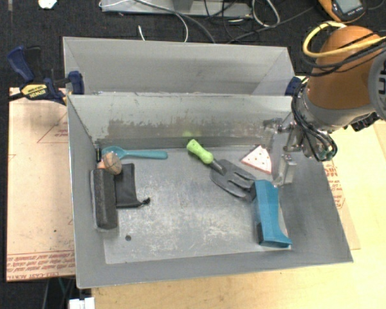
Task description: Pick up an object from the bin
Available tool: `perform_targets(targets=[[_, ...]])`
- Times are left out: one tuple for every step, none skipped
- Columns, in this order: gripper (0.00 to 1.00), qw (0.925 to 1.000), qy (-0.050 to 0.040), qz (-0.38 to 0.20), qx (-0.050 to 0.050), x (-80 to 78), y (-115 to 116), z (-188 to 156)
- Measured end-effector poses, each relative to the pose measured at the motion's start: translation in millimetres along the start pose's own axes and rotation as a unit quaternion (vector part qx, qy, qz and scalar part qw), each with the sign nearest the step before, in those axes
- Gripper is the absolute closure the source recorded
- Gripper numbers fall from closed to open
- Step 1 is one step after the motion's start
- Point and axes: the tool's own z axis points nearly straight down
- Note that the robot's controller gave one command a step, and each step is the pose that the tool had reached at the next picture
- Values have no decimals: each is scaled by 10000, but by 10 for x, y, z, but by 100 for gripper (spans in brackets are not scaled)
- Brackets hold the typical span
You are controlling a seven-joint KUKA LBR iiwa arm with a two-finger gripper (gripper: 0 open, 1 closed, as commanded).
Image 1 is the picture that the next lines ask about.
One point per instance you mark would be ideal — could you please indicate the grey metal bin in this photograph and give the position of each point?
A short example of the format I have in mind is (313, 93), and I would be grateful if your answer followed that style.
(180, 230)

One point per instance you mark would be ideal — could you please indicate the teal blue block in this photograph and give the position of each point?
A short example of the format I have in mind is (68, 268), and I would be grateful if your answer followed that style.
(269, 214)

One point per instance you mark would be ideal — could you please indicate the dark grey flat block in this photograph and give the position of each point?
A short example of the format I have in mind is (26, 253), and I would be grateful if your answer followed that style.
(104, 201)

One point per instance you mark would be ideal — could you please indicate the teal plastic spoon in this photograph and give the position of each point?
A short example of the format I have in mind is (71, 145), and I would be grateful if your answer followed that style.
(138, 154)

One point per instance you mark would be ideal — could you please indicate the pink dotted triangle slice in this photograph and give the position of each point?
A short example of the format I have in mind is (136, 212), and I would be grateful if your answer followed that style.
(259, 160)

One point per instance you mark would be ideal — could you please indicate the black cloth pouch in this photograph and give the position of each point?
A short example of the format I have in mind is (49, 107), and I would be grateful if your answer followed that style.
(126, 188)

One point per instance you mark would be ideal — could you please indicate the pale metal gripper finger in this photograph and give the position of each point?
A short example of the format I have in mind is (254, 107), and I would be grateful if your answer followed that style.
(287, 172)
(278, 146)

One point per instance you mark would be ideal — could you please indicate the brown cardboard board red print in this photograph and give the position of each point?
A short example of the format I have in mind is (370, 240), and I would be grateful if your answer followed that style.
(38, 179)

